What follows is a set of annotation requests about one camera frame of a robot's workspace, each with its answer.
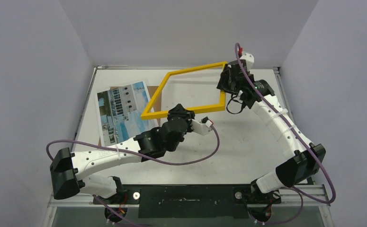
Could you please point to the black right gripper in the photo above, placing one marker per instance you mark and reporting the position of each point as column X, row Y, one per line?
column 226, row 81

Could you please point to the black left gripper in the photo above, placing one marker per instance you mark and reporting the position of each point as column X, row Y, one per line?
column 179, row 110

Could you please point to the aluminium front rail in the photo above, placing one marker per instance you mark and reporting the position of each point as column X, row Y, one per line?
column 288, row 198

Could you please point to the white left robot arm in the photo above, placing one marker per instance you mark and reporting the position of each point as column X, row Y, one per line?
column 74, row 172

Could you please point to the printed building photo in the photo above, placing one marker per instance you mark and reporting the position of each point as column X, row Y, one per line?
column 119, row 110

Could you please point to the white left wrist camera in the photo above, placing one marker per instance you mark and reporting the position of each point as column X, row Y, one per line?
column 202, row 127

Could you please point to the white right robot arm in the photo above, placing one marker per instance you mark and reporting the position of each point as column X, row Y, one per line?
column 302, row 156

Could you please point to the yellow wooden picture frame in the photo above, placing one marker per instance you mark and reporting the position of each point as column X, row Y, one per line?
column 148, row 115

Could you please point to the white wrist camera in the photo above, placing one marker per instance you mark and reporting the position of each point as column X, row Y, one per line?
column 247, row 57
column 202, row 127

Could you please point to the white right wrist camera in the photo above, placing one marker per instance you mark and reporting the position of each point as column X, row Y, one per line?
column 247, row 57

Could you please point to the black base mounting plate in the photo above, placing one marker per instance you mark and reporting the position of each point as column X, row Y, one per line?
column 193, row 201

